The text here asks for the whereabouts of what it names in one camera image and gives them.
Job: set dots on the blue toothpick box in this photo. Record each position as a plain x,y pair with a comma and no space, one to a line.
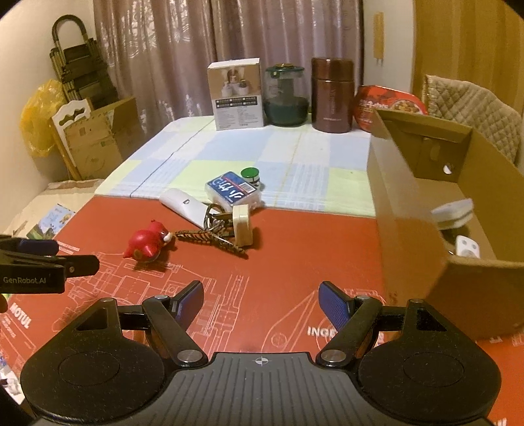
229,190

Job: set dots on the magazine on floor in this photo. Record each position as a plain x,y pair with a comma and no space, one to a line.
51,224

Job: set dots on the brown thermos flask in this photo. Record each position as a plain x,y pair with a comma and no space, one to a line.
332,83

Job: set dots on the red pig toy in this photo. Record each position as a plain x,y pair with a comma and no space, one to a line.
146,245

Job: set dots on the green cap small bottle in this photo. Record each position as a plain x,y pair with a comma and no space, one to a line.
251,175

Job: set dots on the white remote control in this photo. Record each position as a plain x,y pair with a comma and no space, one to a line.
185,205

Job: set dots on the folded cardboard boxes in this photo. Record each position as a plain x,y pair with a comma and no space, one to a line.
93,143

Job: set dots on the yellow plastic bag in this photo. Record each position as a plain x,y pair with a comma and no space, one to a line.
34,120

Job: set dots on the checkered tablecloth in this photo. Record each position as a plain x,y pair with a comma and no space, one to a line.
300,167

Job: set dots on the quilted beige chair cover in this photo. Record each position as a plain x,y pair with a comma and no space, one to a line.
469,104

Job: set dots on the white flat box in carton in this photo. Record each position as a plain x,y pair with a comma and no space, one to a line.
453,215

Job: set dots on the wooden door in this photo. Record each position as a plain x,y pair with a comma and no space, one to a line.
475,41

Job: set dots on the cream round tape measure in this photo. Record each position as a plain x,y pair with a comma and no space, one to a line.
241,216

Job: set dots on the white plug adapter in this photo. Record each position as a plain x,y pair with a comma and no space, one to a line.
466,247

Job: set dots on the yellow wall hook strip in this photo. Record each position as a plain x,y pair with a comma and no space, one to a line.
378,37

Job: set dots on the red desk mat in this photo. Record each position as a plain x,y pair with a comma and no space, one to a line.
266,302

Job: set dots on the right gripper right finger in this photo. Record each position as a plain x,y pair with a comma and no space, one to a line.
354,319

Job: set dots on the keyring with braided lanyard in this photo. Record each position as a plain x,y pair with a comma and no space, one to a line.
217,231

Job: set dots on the white product box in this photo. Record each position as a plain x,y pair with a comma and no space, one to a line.
236,94

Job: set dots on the cardboard box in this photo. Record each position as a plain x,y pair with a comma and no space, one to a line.
417,163

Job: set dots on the pink curtain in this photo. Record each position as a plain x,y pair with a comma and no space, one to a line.
158,51

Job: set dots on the green glass jar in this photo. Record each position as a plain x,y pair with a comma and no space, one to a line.
285,99

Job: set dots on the red instant meal bowl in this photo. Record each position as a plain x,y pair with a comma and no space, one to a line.
371,97

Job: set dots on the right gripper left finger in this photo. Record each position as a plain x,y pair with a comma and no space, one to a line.
169,319

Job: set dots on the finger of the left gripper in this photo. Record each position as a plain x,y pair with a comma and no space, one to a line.
65,266
38,247

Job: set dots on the black folding cart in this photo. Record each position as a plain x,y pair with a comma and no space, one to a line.
81,69

